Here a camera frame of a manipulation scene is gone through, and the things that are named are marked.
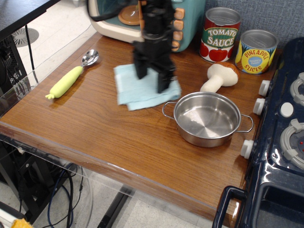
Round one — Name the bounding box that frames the stainless steel pot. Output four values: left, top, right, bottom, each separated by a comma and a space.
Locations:
162, 92, 254, 148

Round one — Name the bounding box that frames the yellow sponge corner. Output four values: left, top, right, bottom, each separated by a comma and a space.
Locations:
11, 219, 33, 228

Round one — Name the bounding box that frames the plush mushroom toy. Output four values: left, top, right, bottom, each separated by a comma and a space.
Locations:
200, 62, 240, 93

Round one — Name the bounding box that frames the black metal frame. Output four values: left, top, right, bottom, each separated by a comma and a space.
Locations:
0, 0, 57, 223

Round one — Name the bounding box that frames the white stove knob middle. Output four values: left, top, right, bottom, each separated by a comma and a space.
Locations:
253, 98, 266, 115

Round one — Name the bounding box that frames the spoon with green handle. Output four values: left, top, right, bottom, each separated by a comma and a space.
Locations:
45, 49, 99, 100

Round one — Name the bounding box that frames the white stove knob bottom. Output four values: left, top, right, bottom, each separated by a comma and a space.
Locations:
240, 140, 254, 159

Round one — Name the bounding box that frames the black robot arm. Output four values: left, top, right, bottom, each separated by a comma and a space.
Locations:
133, 0, 176, 93

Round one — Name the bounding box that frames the round floor vent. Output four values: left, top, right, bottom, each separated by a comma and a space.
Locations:
12, 28, 39, 48

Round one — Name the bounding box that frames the dark blue toy stove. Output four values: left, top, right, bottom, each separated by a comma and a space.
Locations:
212, 38, 304, 228

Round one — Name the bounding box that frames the white stove knob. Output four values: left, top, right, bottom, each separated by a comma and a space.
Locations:
253, 98, 266, 115
240, 140, 254, 159
258, 80, 270, 97

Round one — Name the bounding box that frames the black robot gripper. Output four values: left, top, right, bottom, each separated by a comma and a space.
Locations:
133, 33, 176, 93

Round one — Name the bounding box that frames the pineapple slices can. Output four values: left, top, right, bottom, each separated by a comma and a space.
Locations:
235, 29, 279, 75

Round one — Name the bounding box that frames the blue cable under table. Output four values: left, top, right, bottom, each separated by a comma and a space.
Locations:
47, 163, 76, 228

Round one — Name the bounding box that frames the toy microwave teal and cream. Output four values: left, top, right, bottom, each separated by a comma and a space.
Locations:
87, 0, 205, 52

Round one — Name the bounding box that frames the tomato sauce can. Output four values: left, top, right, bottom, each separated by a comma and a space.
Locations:
199, 7, 242, 62

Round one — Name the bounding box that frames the light blue napkin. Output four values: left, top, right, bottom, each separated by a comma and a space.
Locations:
114, 64, 181, 111

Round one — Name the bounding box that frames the white stove knob top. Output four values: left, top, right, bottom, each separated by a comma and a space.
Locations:
258, 80, 270, 97

